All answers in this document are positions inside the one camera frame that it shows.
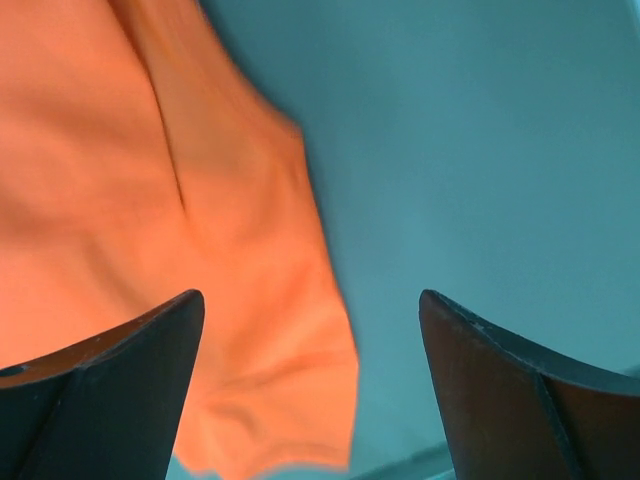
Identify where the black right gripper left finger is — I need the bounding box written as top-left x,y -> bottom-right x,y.
1,290 -> 205,480

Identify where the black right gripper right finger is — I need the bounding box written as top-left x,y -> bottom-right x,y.
419,290 -> 639,479

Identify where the orange t shirt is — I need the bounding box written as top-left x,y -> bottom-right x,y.
1,1 -> 358,479

